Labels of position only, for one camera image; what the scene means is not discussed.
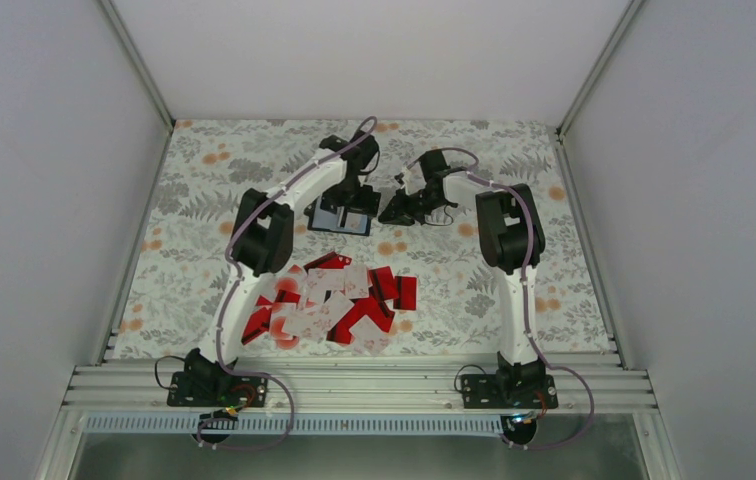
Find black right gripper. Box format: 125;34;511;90
379;188;446;226

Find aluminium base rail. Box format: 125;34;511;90
62;354;658;414

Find slotted cable duct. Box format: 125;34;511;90
82;412;502;437

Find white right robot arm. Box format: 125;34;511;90
378;149;547;407

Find black card holder wallet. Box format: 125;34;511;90
306;202;371;236

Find white floral card centre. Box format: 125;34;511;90
305;268;345;304

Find red card far right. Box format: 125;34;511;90
393;276;418;311

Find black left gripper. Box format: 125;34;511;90
320;177;381;219

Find red card centre right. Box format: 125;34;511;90
368;266;399;301

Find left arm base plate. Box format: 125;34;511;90
166;372;268;408

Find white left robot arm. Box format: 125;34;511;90
183;130;380;405

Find red card lower right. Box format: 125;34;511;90
326;296;396;345

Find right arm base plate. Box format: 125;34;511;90
456;373;559;410

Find aluminium frame post right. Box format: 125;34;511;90
555;0;647;138

